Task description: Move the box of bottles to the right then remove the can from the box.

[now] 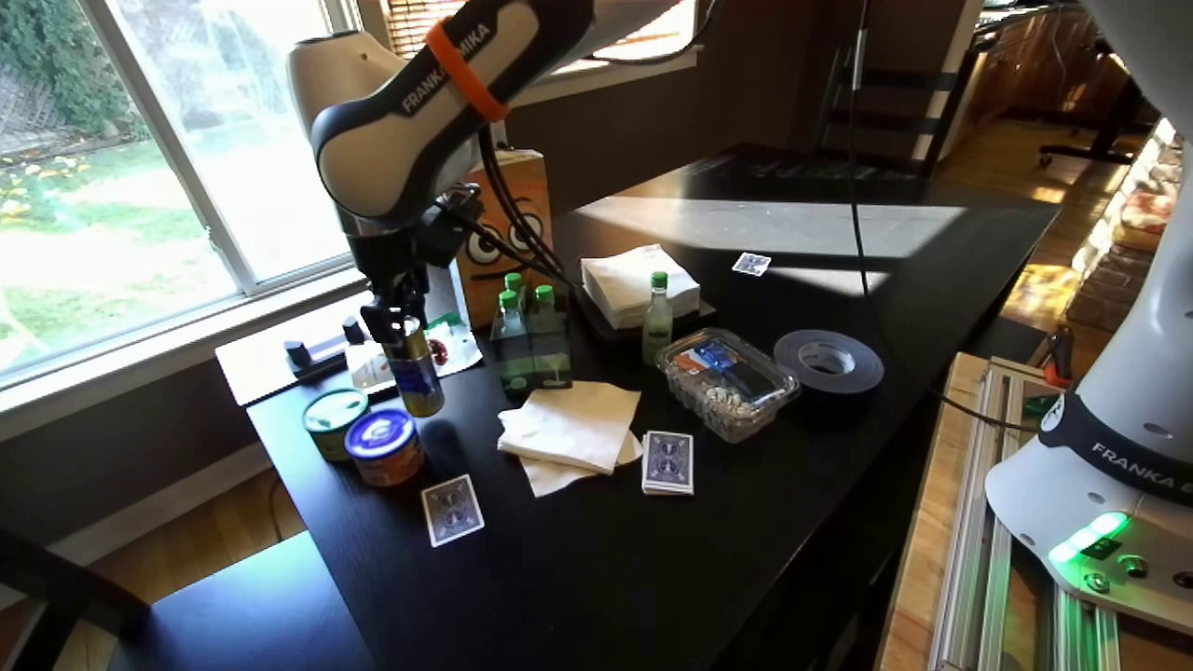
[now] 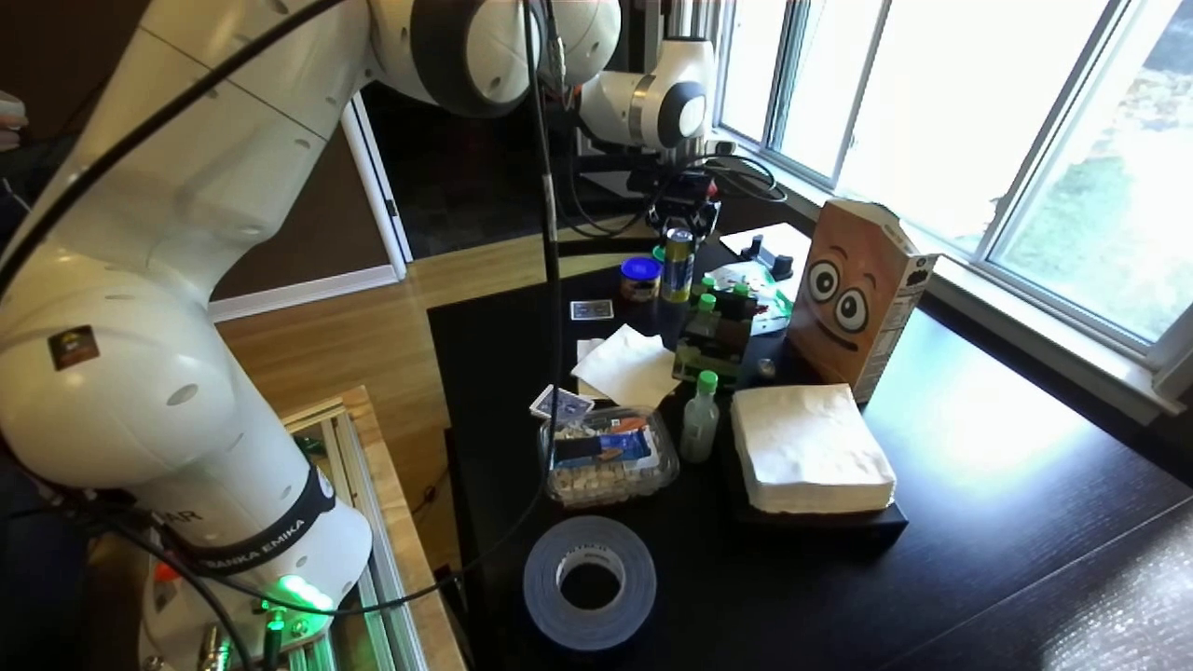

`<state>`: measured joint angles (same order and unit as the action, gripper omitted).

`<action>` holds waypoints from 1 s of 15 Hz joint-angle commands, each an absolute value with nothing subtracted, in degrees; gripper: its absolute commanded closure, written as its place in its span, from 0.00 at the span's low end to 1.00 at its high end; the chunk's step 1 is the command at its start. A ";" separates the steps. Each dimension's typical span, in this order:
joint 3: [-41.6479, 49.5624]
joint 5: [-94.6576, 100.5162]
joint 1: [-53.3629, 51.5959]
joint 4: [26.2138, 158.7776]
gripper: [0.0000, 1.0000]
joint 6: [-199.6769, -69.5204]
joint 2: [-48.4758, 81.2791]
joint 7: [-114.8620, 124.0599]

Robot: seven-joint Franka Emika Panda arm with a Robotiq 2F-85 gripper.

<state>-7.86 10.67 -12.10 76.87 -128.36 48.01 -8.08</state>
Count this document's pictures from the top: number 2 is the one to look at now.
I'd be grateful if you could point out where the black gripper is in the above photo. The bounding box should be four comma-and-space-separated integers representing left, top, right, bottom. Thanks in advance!
644, 150, 735, 258

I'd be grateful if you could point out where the slim yellow can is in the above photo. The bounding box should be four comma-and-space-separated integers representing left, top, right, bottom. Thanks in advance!
661, 227, 702, 310

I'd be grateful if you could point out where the cardboard bottle carrier box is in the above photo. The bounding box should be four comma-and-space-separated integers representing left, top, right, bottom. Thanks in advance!
671, 285, 765, 387

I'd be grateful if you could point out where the black wooden chair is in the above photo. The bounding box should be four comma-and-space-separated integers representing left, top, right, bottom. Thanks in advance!
538, 221, 654, 285

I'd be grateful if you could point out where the printed paper flyer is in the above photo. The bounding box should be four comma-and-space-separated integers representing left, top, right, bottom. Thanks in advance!
725, 254, 800, 338

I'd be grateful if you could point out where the white paper napkin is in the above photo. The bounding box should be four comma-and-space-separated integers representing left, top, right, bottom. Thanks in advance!
565, 321, 687, 416
570, 331, 612, 400

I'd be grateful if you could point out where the brown paper bag with face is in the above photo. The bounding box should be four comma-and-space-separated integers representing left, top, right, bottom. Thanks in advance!
784, 192, 944, 406

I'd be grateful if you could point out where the clear bottle with green cap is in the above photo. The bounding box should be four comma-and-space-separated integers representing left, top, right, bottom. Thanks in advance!
673, 366, 725, 468

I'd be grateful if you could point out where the blue playing card deck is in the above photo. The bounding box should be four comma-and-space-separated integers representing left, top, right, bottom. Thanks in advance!
526, 379, 601, 433

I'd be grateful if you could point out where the clear plastic clamshell container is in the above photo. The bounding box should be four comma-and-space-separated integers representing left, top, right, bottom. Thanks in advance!
534, 403, 687, 509

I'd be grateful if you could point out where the white window frame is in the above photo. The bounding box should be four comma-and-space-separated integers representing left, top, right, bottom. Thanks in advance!
687, 0, 1193, 403

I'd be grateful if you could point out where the grey duct tape roll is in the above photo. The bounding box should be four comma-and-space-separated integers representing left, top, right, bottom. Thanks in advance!
517, 509, 663, 656

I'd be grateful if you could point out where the wooden robot mount platform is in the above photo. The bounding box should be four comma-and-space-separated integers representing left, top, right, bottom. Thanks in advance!
278, 379, 468, 671

